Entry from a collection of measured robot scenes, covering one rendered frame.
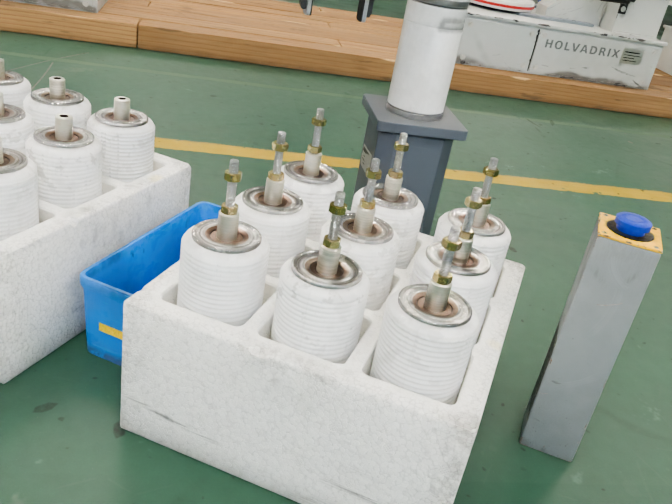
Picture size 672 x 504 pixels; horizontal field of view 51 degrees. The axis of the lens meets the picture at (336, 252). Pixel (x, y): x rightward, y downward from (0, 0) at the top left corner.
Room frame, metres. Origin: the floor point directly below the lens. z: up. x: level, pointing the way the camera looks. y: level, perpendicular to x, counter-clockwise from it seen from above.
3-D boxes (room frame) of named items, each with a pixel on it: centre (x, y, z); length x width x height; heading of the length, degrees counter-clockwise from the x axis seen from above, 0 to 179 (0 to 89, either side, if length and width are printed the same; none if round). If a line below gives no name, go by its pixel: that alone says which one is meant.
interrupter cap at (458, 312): (0.62, -0.11, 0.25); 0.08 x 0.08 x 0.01
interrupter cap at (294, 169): (0.91, 0.05, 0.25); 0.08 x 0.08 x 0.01
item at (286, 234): (0.79, 0.09, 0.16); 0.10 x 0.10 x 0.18
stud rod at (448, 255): (0.62, -0.11, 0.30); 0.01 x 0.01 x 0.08
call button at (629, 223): (0.75, -0.33, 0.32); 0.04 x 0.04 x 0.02
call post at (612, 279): (0.76, -0.33, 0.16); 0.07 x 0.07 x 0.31; 74
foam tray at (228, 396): (0.76, -0.03, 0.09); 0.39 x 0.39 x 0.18; 74
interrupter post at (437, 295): (0.62, -0.11, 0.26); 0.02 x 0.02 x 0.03
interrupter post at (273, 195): (0.79, 0.09, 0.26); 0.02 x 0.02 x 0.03
